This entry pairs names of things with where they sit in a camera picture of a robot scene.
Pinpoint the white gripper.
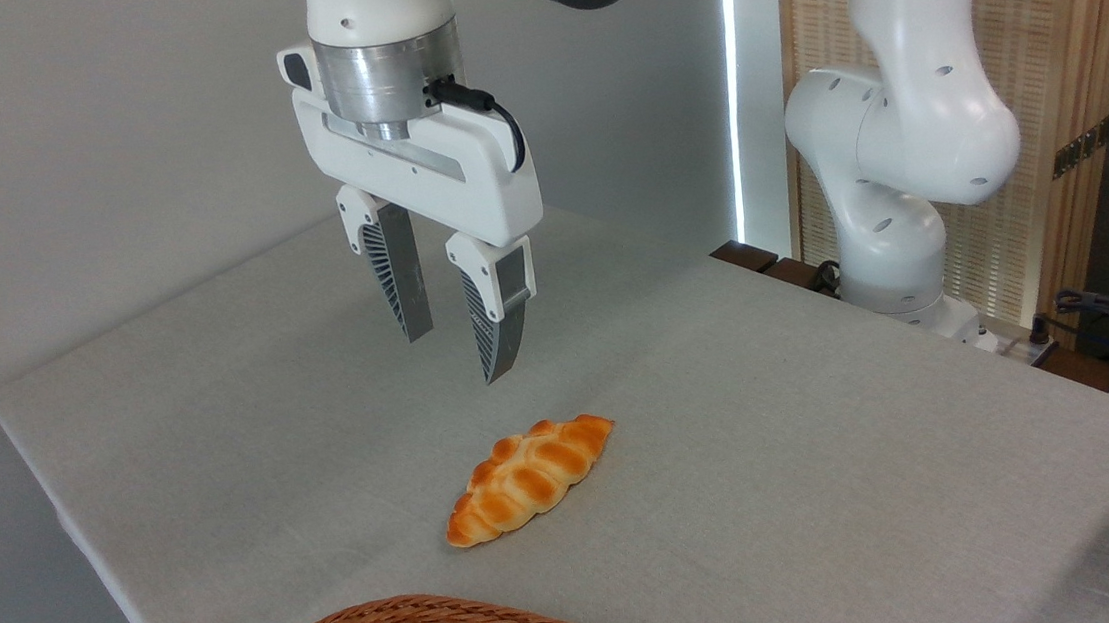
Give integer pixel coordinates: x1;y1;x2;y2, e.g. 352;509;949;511
276;23;558;401

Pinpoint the braided golden bread loaf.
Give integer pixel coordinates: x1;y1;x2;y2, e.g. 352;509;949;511
437;411;625;551

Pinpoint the light grey tablecloth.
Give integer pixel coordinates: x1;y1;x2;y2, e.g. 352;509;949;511
0;146;1109;623

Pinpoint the white power strip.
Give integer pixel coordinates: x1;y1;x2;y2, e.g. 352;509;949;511
977;320;1062;371

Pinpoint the dark metal screen hinge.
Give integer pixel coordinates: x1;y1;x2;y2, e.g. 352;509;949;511
1048;115;1109;181

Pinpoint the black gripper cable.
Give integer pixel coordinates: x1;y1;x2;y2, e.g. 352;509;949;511
422;71;529;181

